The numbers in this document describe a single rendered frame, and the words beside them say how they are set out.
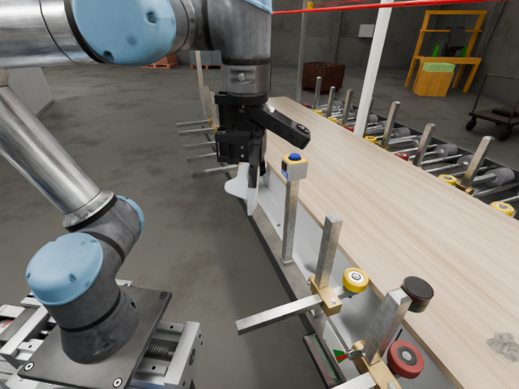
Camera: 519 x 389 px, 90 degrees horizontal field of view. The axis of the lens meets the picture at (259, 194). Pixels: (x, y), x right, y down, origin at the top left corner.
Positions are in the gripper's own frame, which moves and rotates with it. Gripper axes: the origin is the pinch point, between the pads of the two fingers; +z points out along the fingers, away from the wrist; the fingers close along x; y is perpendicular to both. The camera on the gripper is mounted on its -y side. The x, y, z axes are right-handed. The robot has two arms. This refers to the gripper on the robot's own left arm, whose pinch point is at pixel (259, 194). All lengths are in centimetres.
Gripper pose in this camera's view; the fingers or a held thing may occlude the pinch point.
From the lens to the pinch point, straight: 53.6
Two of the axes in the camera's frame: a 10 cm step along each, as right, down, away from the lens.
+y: -9.9, -0.8, 1.2
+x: -1.5, 5.5, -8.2
